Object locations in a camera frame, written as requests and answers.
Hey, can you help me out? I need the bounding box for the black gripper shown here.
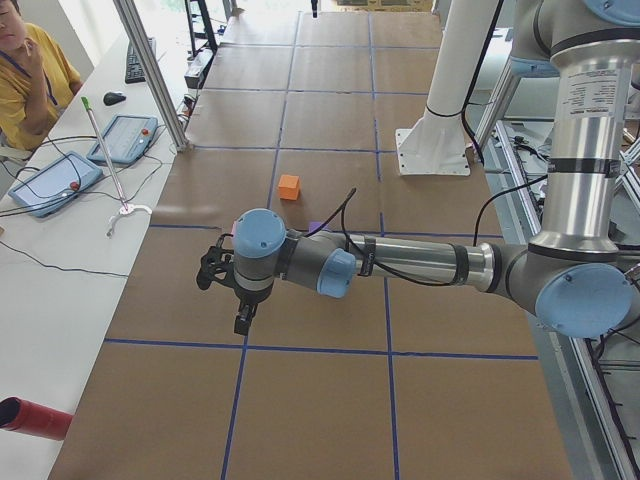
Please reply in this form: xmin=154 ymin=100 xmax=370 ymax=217
xmin=234 ymin=299 xmax=259 ymax=335

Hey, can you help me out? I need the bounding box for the orange cube block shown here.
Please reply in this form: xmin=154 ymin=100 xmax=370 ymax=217
xmin=277 ymin=174 xmax=300 ymax=201

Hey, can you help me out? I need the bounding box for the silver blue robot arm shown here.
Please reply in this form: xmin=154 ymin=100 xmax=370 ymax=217
xmin=229 ymin=1 xmax=639 ymax=338

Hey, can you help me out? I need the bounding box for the purple cube block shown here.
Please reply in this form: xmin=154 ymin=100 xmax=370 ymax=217
xmin=308 ymin=222 xmax=330 ymax=233

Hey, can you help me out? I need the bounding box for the reacher stick with green tip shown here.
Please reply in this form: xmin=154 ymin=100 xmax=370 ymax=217
xmin=81 ymin=96 xmax=152 ymax=238

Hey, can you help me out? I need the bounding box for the far blue teach pendant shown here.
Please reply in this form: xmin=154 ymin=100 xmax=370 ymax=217
xmin=100 ymin=114 xmax=158 ymax=166

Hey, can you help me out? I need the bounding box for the blue teach pendant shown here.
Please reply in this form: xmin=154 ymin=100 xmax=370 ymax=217
xmin=100 ymin=114 xmax=158 ymax=166
xmin=8 ymin=151 xmax=103 ymax=218

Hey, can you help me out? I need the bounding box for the near blue teach pendant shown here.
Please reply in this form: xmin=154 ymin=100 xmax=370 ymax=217
xmin=8 ymin=151 xmax=103 ymax=218

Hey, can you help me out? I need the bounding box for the red cylinder bottle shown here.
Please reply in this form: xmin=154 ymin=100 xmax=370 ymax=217
xmin=1 ymin=397 xmax=73 ymax=441

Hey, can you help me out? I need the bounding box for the black computer mouse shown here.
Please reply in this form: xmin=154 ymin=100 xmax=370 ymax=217
xmin=103 ymin=91 xmax=127 ymax=106

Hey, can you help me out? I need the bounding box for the white pillar with base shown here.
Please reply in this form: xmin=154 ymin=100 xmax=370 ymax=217
xmin=396 ymin=0 xmax=502 ymax=176

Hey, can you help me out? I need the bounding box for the black keyboard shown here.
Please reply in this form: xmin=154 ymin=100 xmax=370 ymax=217
xmin=124 ymin=42 xmax=146 ymax=84

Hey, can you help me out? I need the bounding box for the person in yellow shirt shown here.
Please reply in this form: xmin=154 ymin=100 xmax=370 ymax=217
xmin=1 ymin=1 xmax=83 ymax=152

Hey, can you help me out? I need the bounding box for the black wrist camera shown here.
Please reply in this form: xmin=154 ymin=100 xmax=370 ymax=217
xmin=196 ymin=233 xmax=236 ymax=290

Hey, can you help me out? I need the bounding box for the aluminium frame post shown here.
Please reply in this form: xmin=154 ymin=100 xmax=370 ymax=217
xmin=113 ymin=0 xmax=190 ymax=152

